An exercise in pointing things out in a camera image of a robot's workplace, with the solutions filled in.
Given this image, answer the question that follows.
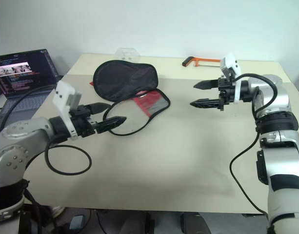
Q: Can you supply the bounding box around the dark rounded shape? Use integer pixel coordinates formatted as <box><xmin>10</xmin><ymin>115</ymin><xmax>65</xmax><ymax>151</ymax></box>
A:
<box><xmin>180</xmin><ymin>212</ymin><xmax>211</xmax><ymax>234</ymax></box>

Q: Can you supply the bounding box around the large beige table mat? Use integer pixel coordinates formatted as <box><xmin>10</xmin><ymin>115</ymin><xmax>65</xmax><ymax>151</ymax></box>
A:
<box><xmin>23</xmin><ymin>73</ymin><xmax>299</xmax><ymax>215</ymax></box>

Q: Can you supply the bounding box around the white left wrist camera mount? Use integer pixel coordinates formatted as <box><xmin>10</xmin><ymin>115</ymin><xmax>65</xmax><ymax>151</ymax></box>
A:
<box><xmin>53</xmin><ymin>80</ymin><xmax>82</xmax><ymax>141</ymax></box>

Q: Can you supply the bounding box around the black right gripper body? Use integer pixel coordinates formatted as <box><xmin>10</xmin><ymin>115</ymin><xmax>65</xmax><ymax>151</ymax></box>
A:
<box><xmin>217</xmin><ymin>76</ymin><xmax>238</xmax><ymax>112</ymax></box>

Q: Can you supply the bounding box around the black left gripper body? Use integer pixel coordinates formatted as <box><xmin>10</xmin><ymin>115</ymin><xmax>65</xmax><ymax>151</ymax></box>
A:
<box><xmin>69</xmin><ymin>105</ymin><xmax>99</xmax><ymax>138</ymax></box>

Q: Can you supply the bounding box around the open grey laptop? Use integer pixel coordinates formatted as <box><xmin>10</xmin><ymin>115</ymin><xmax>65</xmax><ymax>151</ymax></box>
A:
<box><xmin>0</xmin><ymin>48</ymin><xmax>65</xmax><ymax>134</ymax></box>

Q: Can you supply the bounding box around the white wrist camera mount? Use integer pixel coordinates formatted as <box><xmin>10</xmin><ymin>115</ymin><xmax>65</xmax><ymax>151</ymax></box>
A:
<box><xmin>219</xmin><ymin>52</ymin><xmax>242</xmax><ymax>104</ymax></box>
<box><xmin>53</xmin><ymin>80</ymin><xmax>82</xmax><ymax>141</ymax></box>

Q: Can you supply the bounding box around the clear plastic holder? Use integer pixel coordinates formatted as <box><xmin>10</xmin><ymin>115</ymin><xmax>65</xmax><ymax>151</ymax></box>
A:
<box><xmin>114</xmin><ymin>47</ymin><xmax>141</xmax><ymax>61</ymax></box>

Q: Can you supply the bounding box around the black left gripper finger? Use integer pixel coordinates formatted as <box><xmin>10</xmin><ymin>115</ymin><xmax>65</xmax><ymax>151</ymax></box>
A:
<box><xmin>87</xmin><ymin>102</ymin><xmax>110</xmax><ymax>115</ymax></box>
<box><xmin>95</xmin><ymin>116</ymin><xmax>127</xmax><ymax>134</ymax></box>

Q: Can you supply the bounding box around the black red paddle case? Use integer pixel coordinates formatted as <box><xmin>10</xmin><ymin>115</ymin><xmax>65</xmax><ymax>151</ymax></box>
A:
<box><xmin>89</xmin><ymin>60</ymin><xmax>171</xmax><ymax>135</ymax></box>

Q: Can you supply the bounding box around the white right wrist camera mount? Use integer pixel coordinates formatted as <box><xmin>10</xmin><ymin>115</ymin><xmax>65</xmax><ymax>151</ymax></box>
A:
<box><xmin>219</xmin><ymin>52</ymin><xmax>242</xmax><ymax>104</ymax></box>

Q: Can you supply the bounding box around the orange hacksaw black handle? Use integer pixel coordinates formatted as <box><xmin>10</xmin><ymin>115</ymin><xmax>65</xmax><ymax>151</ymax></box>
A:
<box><xmin>181</xmin><ymin>56</ymin><xmax>223</xmax><ymax>68</ymax></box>

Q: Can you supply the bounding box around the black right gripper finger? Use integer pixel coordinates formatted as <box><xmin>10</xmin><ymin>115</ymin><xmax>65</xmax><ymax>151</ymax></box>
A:
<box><xmin>193</xmin><ymin>79</ymin><xmax>220</xmax><ymax>90</ymax></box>
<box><xmin>190</xmin><ymin>98</ymin><xmax>222</xmax><ymax>110</ymax></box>

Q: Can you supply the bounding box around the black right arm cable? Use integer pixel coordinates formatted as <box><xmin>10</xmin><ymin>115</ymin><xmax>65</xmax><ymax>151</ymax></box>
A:
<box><xmin>229</xmin><ymin>74</ymin><xmax>279</xmax><ymax>216</ymax></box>

